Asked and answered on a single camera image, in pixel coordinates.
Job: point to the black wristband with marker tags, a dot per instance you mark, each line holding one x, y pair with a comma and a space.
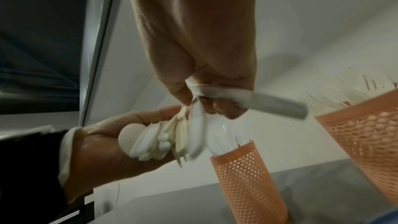
28, 176

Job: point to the person's right hand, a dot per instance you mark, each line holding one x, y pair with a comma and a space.
199, 33

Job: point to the white plastic knife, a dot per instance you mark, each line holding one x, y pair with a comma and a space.
273, 106

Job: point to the orange mesh cup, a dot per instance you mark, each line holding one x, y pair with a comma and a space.
370, 139
248, 188

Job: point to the dark glass window white frame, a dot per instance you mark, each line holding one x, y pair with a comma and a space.
40, 46

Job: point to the person's left hand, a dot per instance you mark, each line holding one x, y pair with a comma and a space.
102, 154

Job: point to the bunch of white forks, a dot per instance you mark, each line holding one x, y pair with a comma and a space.
351, 90

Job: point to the bundle of white cutlery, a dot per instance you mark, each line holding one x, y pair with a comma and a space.
174, 137

